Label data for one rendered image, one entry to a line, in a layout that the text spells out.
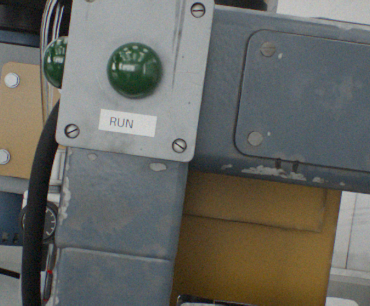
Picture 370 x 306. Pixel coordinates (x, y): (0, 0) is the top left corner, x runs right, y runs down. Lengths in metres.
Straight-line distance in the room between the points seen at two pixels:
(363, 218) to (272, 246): 5.11
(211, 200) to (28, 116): 0.25
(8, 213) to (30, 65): 0.17
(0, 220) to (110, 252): 0.45
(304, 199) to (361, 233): 5.17
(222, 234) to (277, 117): 0.31
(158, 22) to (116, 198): 0.11
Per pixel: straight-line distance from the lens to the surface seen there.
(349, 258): 5.89
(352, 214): 5.84
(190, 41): 0.41
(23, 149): 0.85
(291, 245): 0.77
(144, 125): 0.41
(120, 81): 0.40
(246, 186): 0.71
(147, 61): 0.40
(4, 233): 0.91
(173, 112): 0.41
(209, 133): 0.46
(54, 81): 0.43
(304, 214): 0.72
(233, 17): 0.47
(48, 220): 0.66
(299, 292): 0.78
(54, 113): 0.48
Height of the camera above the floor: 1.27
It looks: 3 degrees down
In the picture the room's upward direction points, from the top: 8 degrees clockwise
